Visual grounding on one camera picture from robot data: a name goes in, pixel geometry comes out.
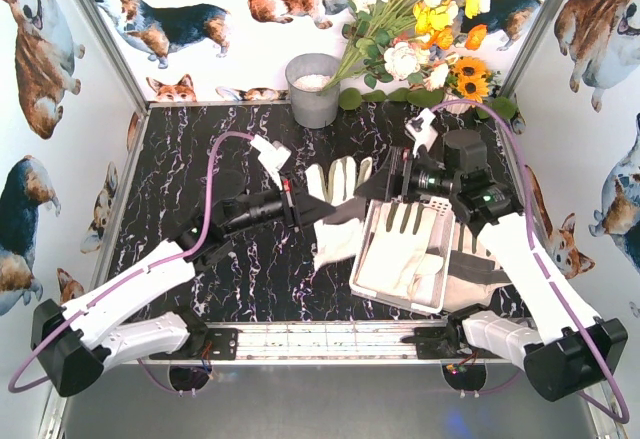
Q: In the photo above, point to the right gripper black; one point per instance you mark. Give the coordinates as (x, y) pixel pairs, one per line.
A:
(395, 175)

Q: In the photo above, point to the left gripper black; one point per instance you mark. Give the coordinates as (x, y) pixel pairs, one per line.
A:
(291, 203)

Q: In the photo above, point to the white glove grey palm patch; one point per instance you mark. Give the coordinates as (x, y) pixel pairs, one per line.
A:
(339, 236)

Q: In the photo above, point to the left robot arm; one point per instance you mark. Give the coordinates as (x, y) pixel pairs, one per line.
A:
(76, 342)

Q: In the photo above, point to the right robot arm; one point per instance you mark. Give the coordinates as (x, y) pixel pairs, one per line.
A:
(570, 347)

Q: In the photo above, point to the white perforated storage basket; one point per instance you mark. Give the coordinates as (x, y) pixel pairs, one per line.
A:
(427, 291)

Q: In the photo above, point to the small white sunflower pot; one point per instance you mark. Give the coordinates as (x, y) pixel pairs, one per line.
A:
(454, 104)

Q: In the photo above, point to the grey metal bucket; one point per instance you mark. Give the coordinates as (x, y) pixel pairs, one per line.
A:
(313, 95)

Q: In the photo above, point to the artificial flower bouquet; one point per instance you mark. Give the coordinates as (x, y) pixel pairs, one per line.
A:
(415, 41)

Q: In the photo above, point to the aluminium front rail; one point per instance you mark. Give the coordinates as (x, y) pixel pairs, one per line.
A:
(315, 342)

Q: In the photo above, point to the right aluminium post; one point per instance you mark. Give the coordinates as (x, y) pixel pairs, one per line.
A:
(524, 57)

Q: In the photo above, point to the aluminium post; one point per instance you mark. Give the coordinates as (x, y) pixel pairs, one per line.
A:
(524, 57)
(112, 51)

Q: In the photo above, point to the left aluminium post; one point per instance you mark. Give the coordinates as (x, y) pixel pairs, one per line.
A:
(112, 51)

